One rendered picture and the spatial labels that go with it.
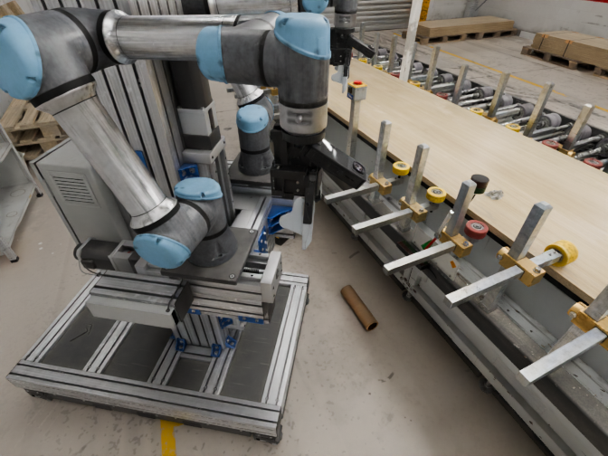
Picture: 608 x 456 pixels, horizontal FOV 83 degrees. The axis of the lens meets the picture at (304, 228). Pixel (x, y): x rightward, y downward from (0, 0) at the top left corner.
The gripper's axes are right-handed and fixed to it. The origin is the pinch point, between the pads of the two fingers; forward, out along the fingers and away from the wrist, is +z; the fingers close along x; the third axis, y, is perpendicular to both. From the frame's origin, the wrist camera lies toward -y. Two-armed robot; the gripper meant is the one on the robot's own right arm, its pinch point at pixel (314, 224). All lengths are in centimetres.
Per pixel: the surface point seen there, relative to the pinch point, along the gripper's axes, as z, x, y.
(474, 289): 36, -21, -45
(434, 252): 46, -46, -39
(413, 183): 35, -77, -32
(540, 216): 17, -35, -60
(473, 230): 41, -56, -53
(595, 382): 70, -18, -93
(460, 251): 47, -50, -49
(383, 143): 28, -97, -18
